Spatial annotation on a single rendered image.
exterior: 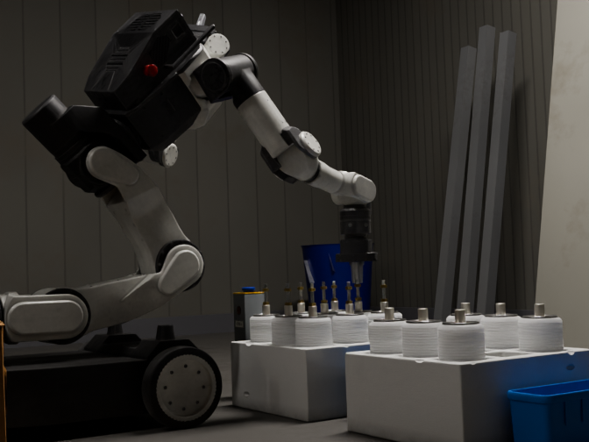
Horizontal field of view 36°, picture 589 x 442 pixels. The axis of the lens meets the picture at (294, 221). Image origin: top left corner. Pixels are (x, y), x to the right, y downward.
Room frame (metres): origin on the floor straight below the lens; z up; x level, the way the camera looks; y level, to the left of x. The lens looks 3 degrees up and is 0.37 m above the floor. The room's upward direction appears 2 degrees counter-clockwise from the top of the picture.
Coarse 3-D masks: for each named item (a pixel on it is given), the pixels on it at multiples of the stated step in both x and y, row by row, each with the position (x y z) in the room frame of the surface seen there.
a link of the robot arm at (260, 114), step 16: (256, 96) 2.32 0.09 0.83; (240, 112) 2.35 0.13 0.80; (256, 112) 2.32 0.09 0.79; (272, 112) 2.32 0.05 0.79; (256, 128) 2.33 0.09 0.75; (272, 128) 2.31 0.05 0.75; (288, 128) 2.32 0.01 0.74; (272, 144) 2.32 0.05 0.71; (288, 144) 2.32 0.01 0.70; (304, 144) 2.32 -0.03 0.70; (272, 160) 2.35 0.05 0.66
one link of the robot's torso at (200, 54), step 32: (128, 32) 2.41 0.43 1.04; (160, 32) 2.33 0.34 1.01; (192, 32) 2.40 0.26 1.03; (96, 64) 2.43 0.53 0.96; (128, 64) 2.32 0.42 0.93; (160, 64) 2.35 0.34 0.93; (192, 64) 2.38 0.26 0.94; (96, 96) 2.38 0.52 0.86; (128, 96) 2.32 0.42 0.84; (160, 96) 2.35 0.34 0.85; (192, 96) 2.40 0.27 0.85; (128, 128) 2.37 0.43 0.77; (160, 128) 2.38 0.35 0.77; (192, 128) 2.48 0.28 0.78
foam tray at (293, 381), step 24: (240, 360) 2.51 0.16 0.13; (264, 360) 2.40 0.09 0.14; (288, 360) 2.29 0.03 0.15; (312, 360) 2.24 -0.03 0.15; (336, 360) 2.28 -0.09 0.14; (240, 384) 2.51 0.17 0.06; (264, 384) 2.40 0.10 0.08; (288, 384) 2.30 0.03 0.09; (312, 384) 2.24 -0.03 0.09; (336, 384) 2.27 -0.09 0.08; (264, 408) 2.40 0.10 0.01; (288, 408) 2.30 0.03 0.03; (312, 408) 2.23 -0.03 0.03; (336, 408) 2.27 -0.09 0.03
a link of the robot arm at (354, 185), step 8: (344, 176) 2.47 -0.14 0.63; (352, 176) 2.47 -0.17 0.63; (360, 176) 2.49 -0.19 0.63; (344, 184) 2.47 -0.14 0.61; (352, 184) 2.47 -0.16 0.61; (360, 184) 2.49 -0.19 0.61; (368, 184) 2.52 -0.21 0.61; (336, 192) 2.48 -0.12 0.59; (344, 192) 2.47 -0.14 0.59; (352, 192) 2.47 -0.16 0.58; (360, 192) 2.49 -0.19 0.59; (368, 192) 2.52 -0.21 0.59; (360, 200) 2.52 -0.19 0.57; (368, 200) 2.52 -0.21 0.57
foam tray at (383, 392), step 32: (352, 352) 2.10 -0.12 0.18; (512, 352) 1.98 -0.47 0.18; (576, 352) 1.94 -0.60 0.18; (352, 384) 2.07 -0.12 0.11; (384, 384) 1.97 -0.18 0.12; (416, 384) 1.87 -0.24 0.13; (448, 384) 1.79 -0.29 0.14; (480, 384) 1.79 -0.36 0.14; (512, 384) 1.84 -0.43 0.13; (544, 384) 1.89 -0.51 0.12; (352, 416) 2.07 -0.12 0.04; (384, 416) 1.97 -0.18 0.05; (416, 416) 1.88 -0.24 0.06; (448, 416) 1.80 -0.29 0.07; (480, 416) 1.79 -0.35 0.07
